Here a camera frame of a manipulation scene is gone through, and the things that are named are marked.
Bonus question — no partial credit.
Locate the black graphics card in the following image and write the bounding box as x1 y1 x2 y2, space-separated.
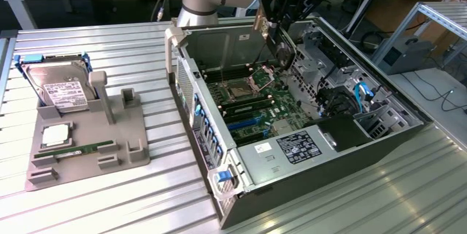
254 15 299 72

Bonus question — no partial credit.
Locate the open black PC case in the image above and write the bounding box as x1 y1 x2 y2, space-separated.
164 12 435 230

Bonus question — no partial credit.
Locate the blue expansion slot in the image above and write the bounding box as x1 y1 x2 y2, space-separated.
227 116 262 131

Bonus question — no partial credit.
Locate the black expansion slot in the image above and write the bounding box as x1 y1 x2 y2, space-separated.
232 131 270 145

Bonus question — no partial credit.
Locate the blue disk wire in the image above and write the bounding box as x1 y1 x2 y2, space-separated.
352 79 372 114

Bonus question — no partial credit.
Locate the green motherboard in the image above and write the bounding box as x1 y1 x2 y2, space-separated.
204 66 311 147

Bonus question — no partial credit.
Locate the open socket cover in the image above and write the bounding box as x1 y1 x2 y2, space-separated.
247 66 278 92

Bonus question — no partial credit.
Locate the grey box device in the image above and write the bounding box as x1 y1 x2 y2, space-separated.
378 38 434 75

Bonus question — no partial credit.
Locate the grey parts rack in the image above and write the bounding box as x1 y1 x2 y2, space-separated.
24 71 151 192

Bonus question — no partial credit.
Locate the blue disk caddy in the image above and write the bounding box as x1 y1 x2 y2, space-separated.
13 51 96 101

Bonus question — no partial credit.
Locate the green loose RAM stick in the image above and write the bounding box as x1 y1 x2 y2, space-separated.
37 141 113 160

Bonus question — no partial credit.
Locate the black stand pole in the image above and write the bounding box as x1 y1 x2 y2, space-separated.
344 0 395 34

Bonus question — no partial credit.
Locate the black cable on table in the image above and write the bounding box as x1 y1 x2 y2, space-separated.
400 71 467 112

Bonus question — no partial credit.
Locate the black plastic shroud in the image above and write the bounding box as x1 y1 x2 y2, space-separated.
304 113 375 153

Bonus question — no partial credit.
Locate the black fitted RAM stick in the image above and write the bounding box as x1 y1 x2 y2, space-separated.
221 98 274 116

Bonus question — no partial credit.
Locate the metal disk bay cage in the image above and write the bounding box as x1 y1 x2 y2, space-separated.
287 44 331 92

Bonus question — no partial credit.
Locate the silver hard disk drive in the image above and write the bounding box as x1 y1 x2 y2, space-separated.
20 60 92 114

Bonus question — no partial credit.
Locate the grey power supply unit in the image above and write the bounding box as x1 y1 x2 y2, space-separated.
235 126 336 187

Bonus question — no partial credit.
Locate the aluminium frame rack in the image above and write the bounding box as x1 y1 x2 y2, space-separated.
371 1 467 68

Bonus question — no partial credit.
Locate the silver CPU chip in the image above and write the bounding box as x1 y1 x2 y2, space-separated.
41 125 71 146

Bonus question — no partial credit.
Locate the metal CPU socket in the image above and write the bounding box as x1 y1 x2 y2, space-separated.
225 79 256 101

